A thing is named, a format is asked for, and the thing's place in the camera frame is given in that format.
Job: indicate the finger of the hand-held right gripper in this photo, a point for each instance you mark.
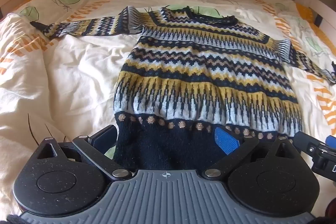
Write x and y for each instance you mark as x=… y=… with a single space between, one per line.
x=304 y=140

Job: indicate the navy yellow patterned knit sweater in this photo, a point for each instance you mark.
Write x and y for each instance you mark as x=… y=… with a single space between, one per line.
x=199 y=61

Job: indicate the white leaf print duvet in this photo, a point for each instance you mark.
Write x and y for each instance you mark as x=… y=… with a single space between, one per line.
x=65 y=69

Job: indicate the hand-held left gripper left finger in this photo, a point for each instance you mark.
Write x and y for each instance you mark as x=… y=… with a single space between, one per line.
x=106 y=138

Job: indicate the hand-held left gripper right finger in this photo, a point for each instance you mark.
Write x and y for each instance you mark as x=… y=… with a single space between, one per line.
x=226 y=142

